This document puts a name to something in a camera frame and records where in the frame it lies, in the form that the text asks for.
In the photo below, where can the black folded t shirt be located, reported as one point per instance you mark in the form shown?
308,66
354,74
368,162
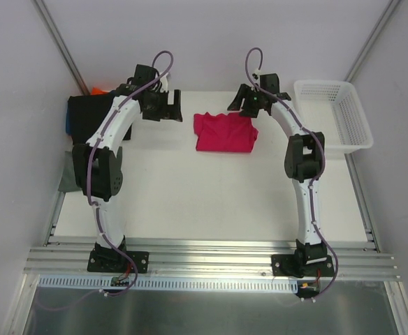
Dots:
87,114

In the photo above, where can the pink t shirt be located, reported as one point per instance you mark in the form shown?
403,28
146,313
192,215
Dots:
229,133

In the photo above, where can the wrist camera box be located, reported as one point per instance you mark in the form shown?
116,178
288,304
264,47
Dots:
270,82
144,74

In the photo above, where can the blue folded t shirt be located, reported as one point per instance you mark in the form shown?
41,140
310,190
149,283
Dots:
67,123

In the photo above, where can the white slotted cable duct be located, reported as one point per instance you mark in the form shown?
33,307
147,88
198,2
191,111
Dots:
171,284

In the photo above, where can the grey folded t shirt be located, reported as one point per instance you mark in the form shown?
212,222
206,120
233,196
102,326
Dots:
67,183

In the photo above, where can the aluminium mounting rail frame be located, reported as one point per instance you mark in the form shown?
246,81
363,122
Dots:
225,216

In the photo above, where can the aluminium corner post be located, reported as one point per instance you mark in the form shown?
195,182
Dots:
56,36
379,27

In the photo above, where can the orange folded t shirt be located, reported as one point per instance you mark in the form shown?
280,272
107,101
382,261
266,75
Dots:
97,91

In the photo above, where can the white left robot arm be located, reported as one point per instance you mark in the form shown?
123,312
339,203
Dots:
98,162

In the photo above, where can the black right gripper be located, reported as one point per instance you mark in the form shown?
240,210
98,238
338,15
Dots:
247,105

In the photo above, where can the left aluminium corner post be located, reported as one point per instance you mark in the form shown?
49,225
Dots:
56,36

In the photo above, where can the white plastic basket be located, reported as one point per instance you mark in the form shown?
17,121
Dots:
334,108

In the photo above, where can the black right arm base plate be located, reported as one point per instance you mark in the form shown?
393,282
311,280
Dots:
287,265

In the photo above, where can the right aluminium corner post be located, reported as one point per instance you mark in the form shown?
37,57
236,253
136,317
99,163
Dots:
379,27

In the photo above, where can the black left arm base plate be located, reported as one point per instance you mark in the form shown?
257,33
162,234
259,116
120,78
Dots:
105,260

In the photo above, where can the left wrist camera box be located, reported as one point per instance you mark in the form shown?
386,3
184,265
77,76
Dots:
144,74

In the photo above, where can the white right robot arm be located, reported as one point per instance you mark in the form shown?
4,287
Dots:
304,163

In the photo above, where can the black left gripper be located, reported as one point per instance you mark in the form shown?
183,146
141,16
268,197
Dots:
169,105

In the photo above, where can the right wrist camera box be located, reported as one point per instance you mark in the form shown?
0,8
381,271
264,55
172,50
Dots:
270,82

